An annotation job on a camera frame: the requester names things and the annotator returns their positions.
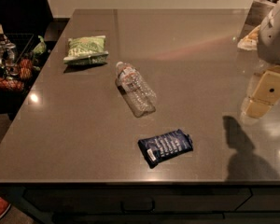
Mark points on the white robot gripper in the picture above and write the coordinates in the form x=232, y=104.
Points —
x=274, y=37

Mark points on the red netted produce bag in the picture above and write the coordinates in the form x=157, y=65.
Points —
x=11, y=85

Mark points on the pale packaged snack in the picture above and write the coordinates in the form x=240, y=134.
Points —
x=250, y=41

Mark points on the black drawer handle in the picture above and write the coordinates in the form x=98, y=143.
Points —
x=137, y=206

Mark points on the glass jar in basket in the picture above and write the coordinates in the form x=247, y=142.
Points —
x=10, y=53

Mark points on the dark blue snack bag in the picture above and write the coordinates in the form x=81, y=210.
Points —
x=164, y=147

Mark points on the green snack bag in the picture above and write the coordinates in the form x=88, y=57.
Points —
x=86, y=50

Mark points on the black wire basket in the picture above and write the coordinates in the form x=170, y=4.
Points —
x=21, y=70

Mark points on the green vegetable in basket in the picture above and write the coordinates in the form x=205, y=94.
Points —
x=41, y=47

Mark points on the clear plastic water bottle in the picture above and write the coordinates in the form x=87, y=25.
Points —
x=139, y=96

